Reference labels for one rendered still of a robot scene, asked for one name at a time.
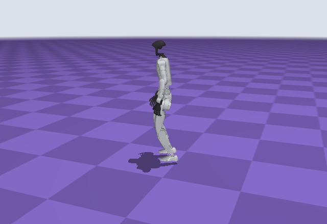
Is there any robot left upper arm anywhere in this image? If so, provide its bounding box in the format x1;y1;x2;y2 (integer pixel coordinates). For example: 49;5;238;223
158;60;167;85

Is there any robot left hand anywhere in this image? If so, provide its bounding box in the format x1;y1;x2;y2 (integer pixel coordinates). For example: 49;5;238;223
153;100;162;116

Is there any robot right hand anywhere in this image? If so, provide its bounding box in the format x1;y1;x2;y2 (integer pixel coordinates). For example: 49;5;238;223
149;91;158;107

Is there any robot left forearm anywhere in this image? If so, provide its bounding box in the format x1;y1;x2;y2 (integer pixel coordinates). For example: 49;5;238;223
156;79;166;104

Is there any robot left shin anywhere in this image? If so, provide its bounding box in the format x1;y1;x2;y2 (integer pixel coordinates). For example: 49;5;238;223
157;130;174;157

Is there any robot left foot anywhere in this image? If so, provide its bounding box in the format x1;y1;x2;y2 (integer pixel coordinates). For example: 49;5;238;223
160;155;178;161

